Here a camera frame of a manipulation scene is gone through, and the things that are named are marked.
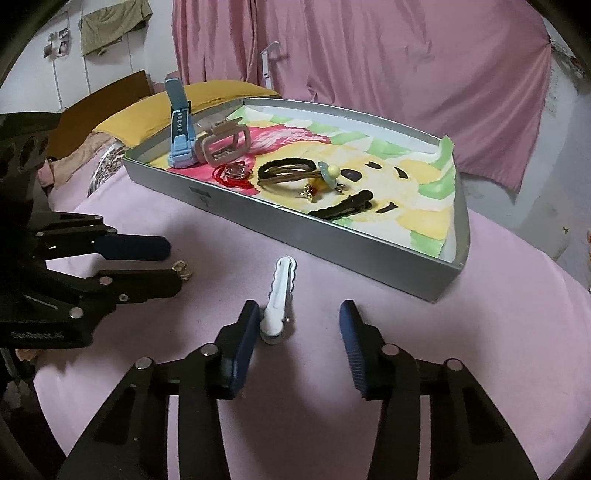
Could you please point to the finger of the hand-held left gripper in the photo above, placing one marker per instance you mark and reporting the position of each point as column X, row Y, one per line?
column 147, row 284
column 134, row 248

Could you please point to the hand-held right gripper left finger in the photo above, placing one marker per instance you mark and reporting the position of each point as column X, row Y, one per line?
column 240, row 353

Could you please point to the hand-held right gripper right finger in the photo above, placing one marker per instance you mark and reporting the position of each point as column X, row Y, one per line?
column 353, row 353

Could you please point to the white scalloped hair clip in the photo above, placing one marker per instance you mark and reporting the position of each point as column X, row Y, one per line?
column 279, row 295

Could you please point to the blue wrist watch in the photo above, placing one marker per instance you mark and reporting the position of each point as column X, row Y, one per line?
column 182, row 134

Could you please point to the grey shallow box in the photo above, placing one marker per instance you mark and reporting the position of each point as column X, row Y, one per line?
column 300, row 230

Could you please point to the black scalloped hair clip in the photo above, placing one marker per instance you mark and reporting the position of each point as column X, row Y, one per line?
column 341, row 205

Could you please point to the gold earring with red bead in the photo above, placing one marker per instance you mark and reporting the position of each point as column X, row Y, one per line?
column 313, row 190

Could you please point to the floral blanket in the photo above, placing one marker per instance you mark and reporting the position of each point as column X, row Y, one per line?
column 106, row 168

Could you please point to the beige blanket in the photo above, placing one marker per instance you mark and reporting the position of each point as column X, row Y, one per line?
column 74, row 161

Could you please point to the pink bed sheet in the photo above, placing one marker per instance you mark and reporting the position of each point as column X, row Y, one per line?
column 461, row 332

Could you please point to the beige hair claw clip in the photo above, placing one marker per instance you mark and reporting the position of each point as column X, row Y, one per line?
column 203, row 154

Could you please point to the yellow pillow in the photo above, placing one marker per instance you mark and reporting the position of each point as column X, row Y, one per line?
column 138, row 115

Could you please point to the wooden headboard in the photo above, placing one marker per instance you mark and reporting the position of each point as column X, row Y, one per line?
column 87, row 115

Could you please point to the printed paper lining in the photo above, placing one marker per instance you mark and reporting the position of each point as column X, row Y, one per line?
column 415, row 203

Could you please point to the green hanging cloth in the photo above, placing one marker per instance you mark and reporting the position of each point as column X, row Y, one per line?
column 113, row 25

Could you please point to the pink curtain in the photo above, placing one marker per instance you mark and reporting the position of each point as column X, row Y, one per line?
column 392, row 60

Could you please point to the wall photos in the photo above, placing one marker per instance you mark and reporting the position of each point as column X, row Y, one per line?
column 60, row 44

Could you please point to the white wall bracket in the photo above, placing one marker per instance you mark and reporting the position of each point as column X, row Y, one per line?
column 267, row 67

